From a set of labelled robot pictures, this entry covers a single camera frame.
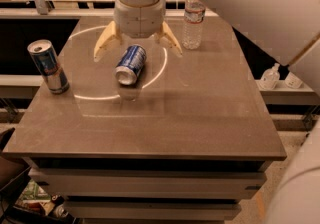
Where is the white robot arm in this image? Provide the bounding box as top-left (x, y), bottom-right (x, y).
top-left (94, 0), bottom-right (320, 95)

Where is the hand sanitizer bottle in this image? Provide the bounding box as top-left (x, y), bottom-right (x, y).
top-left (259, 63), bottom-right (280, 90)

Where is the green snack package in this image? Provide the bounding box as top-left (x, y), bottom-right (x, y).
top-left (19, 180), bottom-right (51, 202)

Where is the blue pepsi can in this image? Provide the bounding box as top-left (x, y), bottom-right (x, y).
top-left (115, 45), bottom-right (147, 85)

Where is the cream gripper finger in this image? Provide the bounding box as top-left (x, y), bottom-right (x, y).
top-left (94, 21), bottom-right (122, 62)
top-left (154, 22), bottom-right (182, 57)

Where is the red bull can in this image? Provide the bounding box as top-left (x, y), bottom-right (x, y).
top-left (27, 39), bottom-right (69, 94)

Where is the lower white drawer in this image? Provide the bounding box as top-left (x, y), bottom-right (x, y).
top-left (64, 201), bottom-right (241, 221)

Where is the small white container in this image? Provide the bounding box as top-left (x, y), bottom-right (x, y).
top-left (285, 72), bottom-right (302, 89)

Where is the white drawer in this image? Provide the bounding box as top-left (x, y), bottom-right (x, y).
top-left (64, 201), bottom-right (241, 221)
top-left (29, 168), bottom-right (266, 199)

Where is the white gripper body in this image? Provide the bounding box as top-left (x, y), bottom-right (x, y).
top-left (114, 0), bottom-right (165, 38)

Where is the upper white drawer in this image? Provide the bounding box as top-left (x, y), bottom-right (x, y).
top-left (29, 168), bottom-right (266, 199)

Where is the clear plastic water bottle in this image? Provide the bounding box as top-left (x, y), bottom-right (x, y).
top-left (182, 0), bottom-right (206, 50)

